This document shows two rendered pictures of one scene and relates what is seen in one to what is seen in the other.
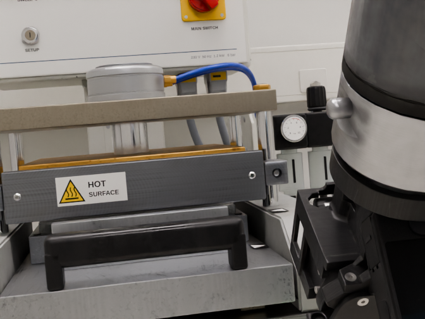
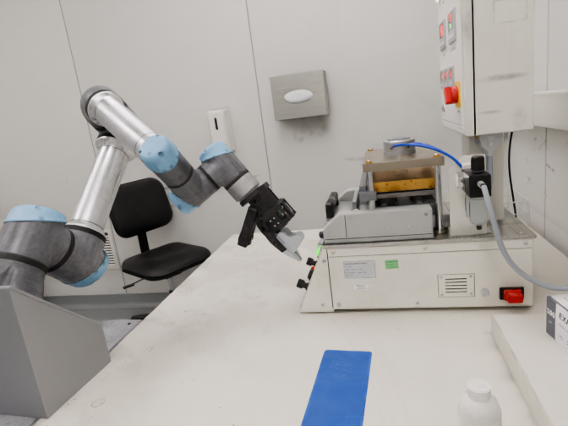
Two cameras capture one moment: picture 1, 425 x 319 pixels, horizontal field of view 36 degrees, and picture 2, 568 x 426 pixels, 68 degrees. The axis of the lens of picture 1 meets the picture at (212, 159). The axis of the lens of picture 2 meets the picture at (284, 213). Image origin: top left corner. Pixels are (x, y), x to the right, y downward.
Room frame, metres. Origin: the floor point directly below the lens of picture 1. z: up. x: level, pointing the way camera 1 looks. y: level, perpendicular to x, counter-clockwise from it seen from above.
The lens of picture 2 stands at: (0.79, -1.04, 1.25)
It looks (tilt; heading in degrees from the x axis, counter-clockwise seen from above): 13 degrees down; 113
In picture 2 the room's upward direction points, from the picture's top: 7 degrees counter-clockwise
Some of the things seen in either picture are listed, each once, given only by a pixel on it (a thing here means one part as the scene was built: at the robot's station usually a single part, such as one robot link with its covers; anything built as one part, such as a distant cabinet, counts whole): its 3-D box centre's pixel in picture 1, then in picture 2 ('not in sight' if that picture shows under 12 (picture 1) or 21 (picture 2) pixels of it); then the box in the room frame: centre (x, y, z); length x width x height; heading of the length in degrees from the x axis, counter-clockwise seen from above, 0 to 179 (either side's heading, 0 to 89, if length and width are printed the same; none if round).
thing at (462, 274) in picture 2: not in sight; (403, 256); (0.66, 0.06, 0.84); 0.53 x 0.37 x 0.17; 9
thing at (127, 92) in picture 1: (147, 127); (413, 163); (0.70, 0.07, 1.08); 0.31 x 0.24 x 0.13; 99
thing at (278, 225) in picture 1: (287, 240); (373, 224); (0.61, -0.07, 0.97); 0.26 x 0.05 x 0.07; 9
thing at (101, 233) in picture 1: (147, 250); (332, 204); (0.48, 0.05, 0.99); 0.15 x 0.02 x 0.04; 99
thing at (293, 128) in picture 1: (302, 144); (472, 190); (0.83, -0.12, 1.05); 0.15 x 0.05 x 0.15; 99
